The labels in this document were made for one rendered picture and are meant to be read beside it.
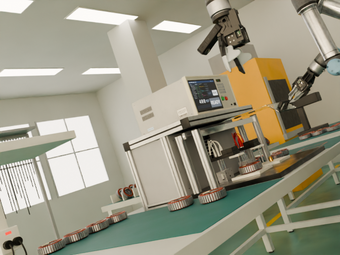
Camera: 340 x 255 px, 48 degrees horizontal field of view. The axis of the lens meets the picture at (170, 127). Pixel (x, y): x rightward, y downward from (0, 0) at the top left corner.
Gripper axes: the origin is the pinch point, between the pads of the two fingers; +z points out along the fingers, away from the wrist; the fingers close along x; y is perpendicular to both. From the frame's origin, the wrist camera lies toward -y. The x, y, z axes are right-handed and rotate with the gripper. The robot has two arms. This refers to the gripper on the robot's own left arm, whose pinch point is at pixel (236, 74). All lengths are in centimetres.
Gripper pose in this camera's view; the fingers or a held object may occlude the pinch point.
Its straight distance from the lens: 128.9
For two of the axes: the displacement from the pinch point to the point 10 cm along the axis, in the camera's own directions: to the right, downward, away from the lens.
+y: 8.2, -3.2, -4.8
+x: 4.8, -0.8, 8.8
